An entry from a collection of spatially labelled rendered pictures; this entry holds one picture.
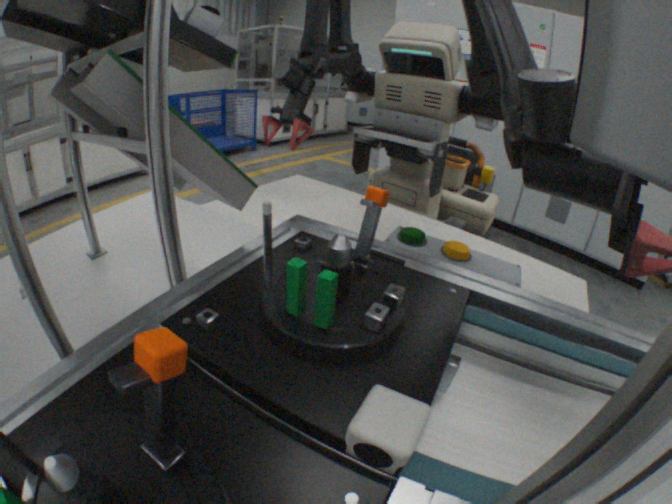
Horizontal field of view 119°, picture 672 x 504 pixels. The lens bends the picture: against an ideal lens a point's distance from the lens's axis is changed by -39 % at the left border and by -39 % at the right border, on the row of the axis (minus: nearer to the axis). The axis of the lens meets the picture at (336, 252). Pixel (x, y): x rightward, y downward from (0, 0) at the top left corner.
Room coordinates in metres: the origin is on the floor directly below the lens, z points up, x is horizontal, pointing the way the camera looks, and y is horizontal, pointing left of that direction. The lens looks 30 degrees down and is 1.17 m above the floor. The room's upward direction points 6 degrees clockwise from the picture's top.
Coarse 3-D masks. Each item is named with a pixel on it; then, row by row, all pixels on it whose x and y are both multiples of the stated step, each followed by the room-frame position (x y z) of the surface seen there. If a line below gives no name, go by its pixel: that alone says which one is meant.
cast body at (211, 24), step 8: (192, 8) 0.39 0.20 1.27; (200, 8) 0.39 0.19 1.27; (208, 8) 0.40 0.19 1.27; (184, 16) 0.41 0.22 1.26; (192, 16) 0.38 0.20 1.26; (200, 16) 0.39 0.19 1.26; (208, 16) 0.40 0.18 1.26; (216, 16) 0.40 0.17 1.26; (192, 24) 0.38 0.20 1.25; (200, 24) 0.39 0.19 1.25; (208, 24) 0.40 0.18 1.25; (216, 24) 0.40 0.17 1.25; (208, 32) 0.40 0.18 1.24; (216, 32) 0.40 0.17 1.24
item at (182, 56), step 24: (24, 0) 0.24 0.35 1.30; (48, 0) 0.24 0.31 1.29; (72, 0) 0.25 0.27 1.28; (96, 0) 0.26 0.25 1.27; (120, 0) 0.28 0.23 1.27; (144, 0) 0.30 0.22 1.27; (72, 24) 0.31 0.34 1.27; (96, 24) 0.31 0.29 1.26; (120, 24) 0.31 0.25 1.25; (144, 24) 0.30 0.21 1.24; (192, 48) 0.35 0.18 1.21; (216, 48) 0.38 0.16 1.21
